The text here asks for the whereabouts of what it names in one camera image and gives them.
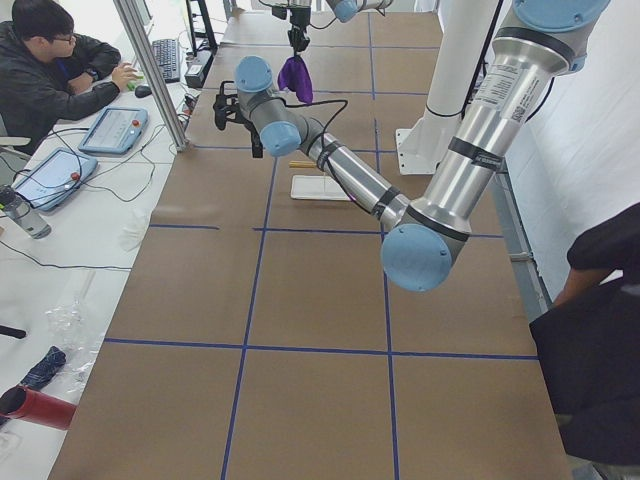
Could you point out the crumpled clear plastic wrap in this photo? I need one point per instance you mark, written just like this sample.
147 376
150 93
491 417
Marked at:
76 330

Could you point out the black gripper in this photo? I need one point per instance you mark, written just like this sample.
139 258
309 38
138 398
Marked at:
298 22
255 140

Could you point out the blue teach pendant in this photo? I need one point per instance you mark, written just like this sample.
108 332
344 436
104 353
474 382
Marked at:
54 179
114 131

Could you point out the aluminium frame post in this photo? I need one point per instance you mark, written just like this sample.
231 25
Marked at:
134 28

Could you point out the seated person black jacket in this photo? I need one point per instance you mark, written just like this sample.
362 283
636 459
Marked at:
51 73

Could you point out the black keyboard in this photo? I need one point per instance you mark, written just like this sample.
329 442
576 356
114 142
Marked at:
166 53

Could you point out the far blue teach pendant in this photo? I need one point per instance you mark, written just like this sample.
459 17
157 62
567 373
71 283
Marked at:
114 131

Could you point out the purple towel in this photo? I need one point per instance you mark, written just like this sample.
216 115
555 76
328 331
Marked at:
294 77

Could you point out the standing person black clothes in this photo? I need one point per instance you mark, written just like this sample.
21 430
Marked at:
588 344

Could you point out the left wooden rack dowel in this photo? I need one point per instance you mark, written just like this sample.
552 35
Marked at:
302 164

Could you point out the black power adapter box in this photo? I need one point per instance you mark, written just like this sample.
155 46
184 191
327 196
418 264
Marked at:
198 69

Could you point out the near blue teach pendant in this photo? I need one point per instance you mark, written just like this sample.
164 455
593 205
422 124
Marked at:
54 179

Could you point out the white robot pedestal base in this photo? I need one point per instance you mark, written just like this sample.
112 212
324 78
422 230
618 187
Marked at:
467 34

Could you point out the white rack base plate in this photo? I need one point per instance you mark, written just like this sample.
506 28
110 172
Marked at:
308 187

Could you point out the grey water bottle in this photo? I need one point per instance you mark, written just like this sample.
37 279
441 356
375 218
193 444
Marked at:
20 212

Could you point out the red cylinder bottle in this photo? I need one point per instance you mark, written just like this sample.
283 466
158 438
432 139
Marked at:
22 403

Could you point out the black computer mouse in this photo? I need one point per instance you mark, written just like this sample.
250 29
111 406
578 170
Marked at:
142 91

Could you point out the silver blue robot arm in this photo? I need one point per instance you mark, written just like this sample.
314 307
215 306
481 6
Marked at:
343 10
537 42

